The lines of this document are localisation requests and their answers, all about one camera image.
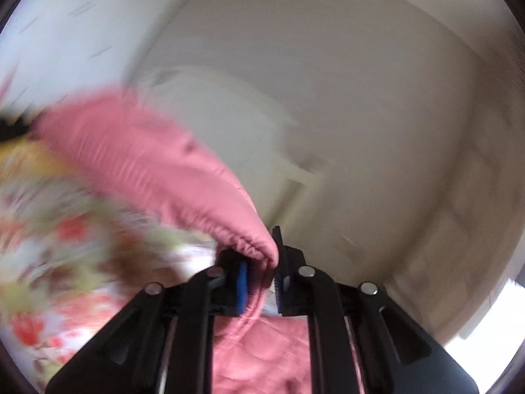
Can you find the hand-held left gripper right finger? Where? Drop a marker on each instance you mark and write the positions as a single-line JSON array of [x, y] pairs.
[[279, 291]]

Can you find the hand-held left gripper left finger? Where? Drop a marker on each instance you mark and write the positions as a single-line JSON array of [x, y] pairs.
[[242, 287]]

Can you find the pink padded coat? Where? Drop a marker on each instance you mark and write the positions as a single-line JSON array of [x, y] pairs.
[[156, 164]]

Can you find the white bed headboard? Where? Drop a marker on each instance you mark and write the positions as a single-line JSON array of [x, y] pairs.
[[213, 123]]

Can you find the floral bedspread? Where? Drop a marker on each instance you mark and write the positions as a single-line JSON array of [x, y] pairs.
[[61, 262]]

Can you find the patterned beige curtain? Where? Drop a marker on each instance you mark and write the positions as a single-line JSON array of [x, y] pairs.
[[471, 213]]

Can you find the bright window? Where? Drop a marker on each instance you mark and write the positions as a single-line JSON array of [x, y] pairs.
[[484, 344]]

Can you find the yellow bed sheet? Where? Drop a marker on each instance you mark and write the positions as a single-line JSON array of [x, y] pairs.
[[28, 158]]

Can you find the white wardrobe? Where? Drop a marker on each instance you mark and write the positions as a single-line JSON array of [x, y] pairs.
[[61, 41]]

